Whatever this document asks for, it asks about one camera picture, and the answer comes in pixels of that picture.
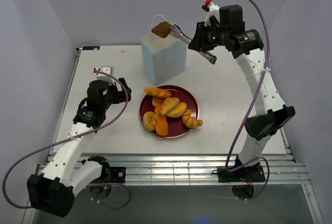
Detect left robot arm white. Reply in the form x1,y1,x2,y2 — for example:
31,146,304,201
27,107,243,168
27,78,131,217

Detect metal tongs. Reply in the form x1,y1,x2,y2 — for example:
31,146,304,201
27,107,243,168
170,24,217,65

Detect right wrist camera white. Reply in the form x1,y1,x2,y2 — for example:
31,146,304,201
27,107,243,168
202,0,220,26

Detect aluminium frame rail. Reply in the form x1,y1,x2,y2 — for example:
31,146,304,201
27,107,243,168
35,155,311,186

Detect oval yellow bun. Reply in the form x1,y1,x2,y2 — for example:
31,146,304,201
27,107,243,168
165,102,187,118

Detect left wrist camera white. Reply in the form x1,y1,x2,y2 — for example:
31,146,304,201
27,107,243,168
94,65,114,84

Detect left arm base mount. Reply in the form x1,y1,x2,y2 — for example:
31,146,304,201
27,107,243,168
91,166,127,184

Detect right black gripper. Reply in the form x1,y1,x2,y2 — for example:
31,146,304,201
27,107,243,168
187,21,228,52

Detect long glazed bread top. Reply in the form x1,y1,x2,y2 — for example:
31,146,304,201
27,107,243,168
143,87,171,99

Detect pale ring bagel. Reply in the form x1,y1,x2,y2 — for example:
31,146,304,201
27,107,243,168
143,111,156,132

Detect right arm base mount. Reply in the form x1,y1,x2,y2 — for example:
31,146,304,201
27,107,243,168
212,163,266,183

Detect blue label left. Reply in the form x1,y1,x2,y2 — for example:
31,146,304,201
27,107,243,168
82,46,100,50

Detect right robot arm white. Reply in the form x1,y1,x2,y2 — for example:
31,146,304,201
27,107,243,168
188,3,295,183

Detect pointed cone bread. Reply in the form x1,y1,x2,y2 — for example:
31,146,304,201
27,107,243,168
160,97,179,116

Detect light blue paper bag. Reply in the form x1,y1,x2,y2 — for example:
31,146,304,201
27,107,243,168
141,18,187,87

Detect striped croissant bread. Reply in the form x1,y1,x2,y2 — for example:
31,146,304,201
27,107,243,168
182,109,203,129

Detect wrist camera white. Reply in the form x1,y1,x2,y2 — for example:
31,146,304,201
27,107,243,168
202,0,220,26
94,65,114,84

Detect long orange bread strip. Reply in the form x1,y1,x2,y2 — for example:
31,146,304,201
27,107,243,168
155,106,168,136

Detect orange ring donut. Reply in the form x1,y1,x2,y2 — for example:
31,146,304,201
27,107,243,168
152,96,164,107

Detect dark red round plate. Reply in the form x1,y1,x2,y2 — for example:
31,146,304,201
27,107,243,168
139,85,199,138

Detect brown chocolate bread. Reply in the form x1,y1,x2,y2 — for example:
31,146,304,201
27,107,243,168
151,21,171,38

